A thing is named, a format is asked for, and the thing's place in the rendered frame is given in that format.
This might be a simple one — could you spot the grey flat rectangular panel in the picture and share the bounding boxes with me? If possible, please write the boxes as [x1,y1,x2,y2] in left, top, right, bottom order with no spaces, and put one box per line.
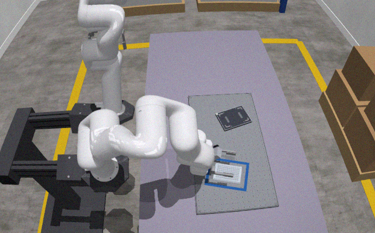
[188,93,279,215]

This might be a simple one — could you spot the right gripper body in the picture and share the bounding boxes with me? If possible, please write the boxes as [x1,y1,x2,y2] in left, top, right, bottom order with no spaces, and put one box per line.
[190,139,212,176]

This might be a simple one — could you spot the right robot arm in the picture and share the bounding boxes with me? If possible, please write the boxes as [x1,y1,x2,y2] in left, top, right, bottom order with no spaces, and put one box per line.
[77,95,222,182]

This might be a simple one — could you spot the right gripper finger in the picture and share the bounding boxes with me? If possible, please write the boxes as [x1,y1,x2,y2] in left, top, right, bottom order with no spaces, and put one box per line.
[211,166,234,178]
[222,149,236,156]

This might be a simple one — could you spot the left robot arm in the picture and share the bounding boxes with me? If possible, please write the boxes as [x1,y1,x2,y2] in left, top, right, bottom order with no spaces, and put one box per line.
[77,0,127,115]

